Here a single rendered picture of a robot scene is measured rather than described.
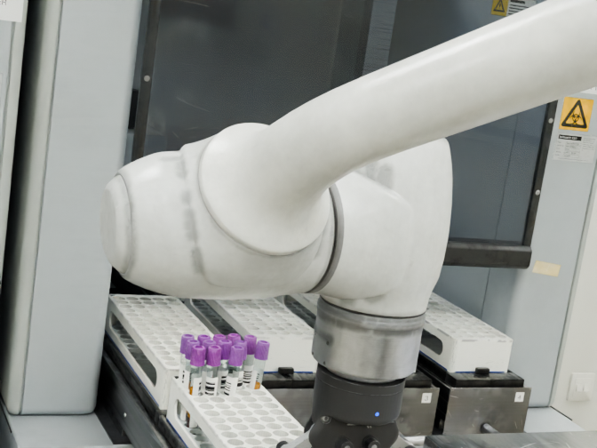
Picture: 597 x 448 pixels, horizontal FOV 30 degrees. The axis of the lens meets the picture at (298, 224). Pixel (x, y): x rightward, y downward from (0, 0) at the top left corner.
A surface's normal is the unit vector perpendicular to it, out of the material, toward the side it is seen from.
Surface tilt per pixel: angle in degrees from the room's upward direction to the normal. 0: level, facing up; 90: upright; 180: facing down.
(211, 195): 67
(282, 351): 90
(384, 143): 124
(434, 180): 77
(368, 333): 90
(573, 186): 90
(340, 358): 90
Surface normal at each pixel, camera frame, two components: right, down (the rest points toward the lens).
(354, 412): -0.14, 0.17
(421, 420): 0.38, 0.23
